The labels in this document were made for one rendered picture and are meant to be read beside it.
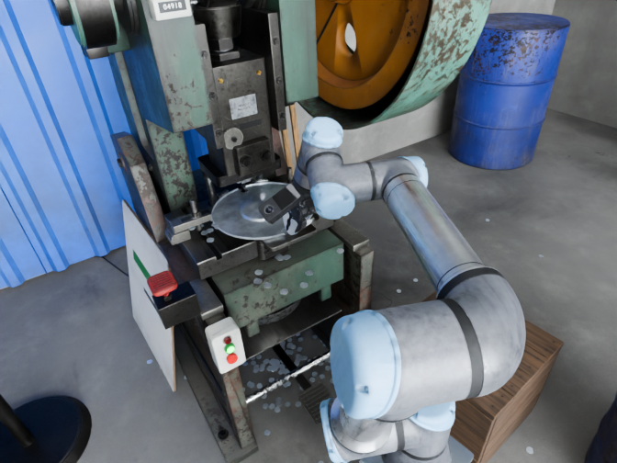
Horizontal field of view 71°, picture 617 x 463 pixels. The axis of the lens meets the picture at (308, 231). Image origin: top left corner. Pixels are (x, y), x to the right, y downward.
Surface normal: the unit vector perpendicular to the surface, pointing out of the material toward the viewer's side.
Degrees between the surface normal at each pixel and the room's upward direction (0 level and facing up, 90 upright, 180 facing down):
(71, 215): 90
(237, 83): 90
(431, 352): 33
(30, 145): 90
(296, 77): 90
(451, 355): 45
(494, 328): 28
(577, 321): 0
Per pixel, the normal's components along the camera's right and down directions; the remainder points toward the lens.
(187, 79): 0.54, 0.47
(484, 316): 0.10, -0.72
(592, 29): -0.84, 0.35
